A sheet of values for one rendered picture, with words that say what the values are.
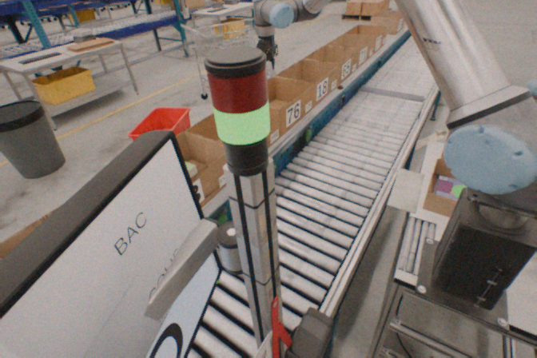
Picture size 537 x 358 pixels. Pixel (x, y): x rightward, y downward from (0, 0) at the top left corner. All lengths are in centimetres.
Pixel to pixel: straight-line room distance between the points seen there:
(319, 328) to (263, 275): 32
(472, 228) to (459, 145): 35
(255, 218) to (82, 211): 16
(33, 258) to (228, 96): 19
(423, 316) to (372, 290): 29
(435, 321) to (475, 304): 84
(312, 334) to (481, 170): 47
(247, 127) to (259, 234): 14
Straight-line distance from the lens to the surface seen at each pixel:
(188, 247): 43
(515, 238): 102
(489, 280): 114
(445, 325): 208
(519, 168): 67
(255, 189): 29
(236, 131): 25
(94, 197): 32
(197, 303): 52
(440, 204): 145
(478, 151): 69
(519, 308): 132
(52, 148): 362
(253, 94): 24
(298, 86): 190
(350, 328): 192
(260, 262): 38
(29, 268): 29
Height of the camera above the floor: 173
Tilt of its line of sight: 36 degrees down
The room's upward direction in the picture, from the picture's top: 4 degrees counter-clockwise
